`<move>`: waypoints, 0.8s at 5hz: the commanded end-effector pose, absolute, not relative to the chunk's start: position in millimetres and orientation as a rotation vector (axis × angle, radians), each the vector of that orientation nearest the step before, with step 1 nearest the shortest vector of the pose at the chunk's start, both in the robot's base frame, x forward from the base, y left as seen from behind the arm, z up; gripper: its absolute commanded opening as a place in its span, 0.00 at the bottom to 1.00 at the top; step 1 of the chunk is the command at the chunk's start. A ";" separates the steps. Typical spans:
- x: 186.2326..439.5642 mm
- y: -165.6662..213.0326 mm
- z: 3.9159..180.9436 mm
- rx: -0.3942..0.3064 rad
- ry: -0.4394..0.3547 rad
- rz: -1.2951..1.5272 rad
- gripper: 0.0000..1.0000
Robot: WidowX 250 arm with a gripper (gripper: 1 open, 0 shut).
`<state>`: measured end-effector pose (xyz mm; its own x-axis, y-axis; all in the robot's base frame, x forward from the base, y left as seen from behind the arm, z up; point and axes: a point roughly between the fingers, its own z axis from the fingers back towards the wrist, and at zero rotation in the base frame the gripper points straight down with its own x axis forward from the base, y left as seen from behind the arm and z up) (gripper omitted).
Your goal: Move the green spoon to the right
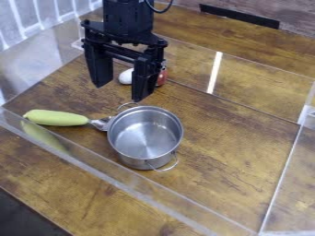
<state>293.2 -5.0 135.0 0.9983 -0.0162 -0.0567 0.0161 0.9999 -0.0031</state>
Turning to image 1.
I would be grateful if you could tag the black strip on table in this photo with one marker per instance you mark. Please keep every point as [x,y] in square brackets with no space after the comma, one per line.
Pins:
[261,21]

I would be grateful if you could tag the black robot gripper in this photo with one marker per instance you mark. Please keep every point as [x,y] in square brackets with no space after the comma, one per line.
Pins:
[123,36]

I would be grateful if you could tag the clear acrylic enclosure wall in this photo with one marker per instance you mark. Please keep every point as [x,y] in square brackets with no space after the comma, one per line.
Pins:
[242,89]

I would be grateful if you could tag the green handled metal spoon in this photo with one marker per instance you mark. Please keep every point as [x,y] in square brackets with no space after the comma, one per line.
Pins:
[55,118]

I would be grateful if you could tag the red white toy mushroom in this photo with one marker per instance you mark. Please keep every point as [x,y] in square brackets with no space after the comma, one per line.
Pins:
[126,77]

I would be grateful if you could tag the small stainless steel pot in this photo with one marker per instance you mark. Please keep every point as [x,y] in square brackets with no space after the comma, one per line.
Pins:
[145,134]

